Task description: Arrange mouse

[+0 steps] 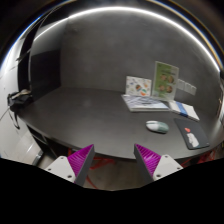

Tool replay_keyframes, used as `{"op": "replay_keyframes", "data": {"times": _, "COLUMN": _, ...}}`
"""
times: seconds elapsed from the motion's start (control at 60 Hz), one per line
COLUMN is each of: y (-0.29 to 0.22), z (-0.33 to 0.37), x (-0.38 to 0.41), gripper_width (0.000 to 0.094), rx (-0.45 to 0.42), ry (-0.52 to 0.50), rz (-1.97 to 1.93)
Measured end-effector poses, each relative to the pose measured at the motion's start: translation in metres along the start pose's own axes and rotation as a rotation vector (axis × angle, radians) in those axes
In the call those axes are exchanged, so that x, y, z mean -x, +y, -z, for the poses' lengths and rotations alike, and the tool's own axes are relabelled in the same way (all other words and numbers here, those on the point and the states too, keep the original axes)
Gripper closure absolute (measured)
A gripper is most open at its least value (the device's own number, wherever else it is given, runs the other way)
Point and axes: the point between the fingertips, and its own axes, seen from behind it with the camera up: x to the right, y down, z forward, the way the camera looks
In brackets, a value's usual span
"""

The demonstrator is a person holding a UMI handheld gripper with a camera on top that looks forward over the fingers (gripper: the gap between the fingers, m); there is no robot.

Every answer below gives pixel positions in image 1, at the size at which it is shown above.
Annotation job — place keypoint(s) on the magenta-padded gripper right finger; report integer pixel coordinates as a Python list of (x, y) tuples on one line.
[(166, 165)]

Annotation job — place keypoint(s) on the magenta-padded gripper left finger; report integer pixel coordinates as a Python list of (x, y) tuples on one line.
[(60, 166)]

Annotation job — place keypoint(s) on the green and white perforated mouse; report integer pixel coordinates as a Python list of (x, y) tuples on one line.
[(157, 127)]

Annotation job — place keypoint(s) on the dark grey heart-print mouse pad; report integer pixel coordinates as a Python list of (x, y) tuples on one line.
[(200, 133)]

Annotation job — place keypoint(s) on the white book with blue band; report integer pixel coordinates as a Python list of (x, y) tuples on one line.
[(185, 110)]

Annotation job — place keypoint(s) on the grey striped cover book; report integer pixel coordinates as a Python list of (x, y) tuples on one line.
[(143, 103)]

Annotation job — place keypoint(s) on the black bag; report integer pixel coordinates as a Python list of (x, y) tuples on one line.
[(20, 100)]

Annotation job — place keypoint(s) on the white card with colourful stickers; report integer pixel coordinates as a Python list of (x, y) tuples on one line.
[(138, 86)]

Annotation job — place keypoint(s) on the green menu sign stand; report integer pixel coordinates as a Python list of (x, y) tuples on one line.
[(165, 80)]

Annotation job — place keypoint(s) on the white ceiling light strip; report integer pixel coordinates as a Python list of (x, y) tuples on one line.
[(116, 8)]

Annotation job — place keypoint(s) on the red metal chair frame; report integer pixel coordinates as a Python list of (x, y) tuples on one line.
[(103, 162), (203, 159)]

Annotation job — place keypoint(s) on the white wall socket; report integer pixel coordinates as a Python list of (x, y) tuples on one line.
[(193, 90), (180, 84), (187, 87)]

